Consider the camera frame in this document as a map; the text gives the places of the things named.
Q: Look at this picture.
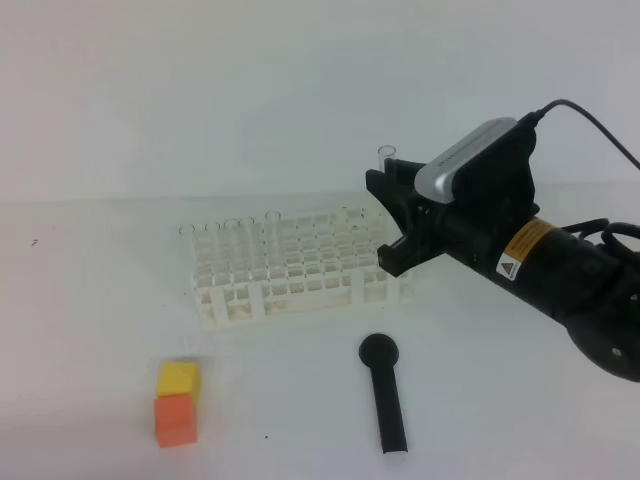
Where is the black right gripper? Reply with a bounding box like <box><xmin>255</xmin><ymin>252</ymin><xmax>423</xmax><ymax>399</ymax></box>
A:
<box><xmin>365</xmin><ymin>117</ymin><xmax>539</xmax><ymax>278</ymax></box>

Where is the yellow foam cube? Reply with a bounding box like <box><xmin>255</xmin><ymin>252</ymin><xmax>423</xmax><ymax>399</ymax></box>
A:
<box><xmin>156</xmin><ymin>361</ymin><xmax>201</xmax><ymax>402</ymax></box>

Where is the clear tube in rack far-left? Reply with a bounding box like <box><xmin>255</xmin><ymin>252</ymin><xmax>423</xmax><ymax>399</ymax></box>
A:
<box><xmin>178</xmin><ymin>223</ymin><xmax>197</xmax><ymax>280</ymax></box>

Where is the black right camera cable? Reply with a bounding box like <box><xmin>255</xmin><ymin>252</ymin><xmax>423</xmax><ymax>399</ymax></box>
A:
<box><xmin>529</xmin><ymin>99</ymin><xmax>640</xmax><ymax>171</ymax></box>

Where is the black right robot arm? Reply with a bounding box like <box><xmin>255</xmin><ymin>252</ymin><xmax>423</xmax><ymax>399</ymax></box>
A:
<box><xmin>365</xmin><ymin>113</ymin><xmax>639</xmax><ymax>381</ymax></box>

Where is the clear glass test tube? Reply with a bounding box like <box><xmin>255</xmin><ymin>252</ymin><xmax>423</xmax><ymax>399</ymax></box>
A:
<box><xmin>377</xmin><ymin>145</ymin><xmax>397</xmax><ymax>172</ymax></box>

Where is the white plastic test tube rack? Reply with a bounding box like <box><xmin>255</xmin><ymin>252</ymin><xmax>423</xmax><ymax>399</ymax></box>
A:
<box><xmin>192</xmin><ymin>203</ymin><xmax>413</xmax><ymax>330</ymax></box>

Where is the orange foam cube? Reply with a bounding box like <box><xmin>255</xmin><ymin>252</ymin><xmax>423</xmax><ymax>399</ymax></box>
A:
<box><xmin>154</xmin><ymin>393</ymin><xmax>197</xmax><ymax>448</ymax></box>

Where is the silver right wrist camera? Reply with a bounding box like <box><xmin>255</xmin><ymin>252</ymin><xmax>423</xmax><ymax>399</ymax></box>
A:
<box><xmin>414</xmin><ymin>117</ymin><xmax>517</xmax><ymax>204</ymax></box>

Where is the black round-headed scoop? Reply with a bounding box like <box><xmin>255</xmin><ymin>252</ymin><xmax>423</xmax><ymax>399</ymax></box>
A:
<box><xmin>358</xmin><ymin>333</ymin><xmax>408</xmax><ymax>454</ymax></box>

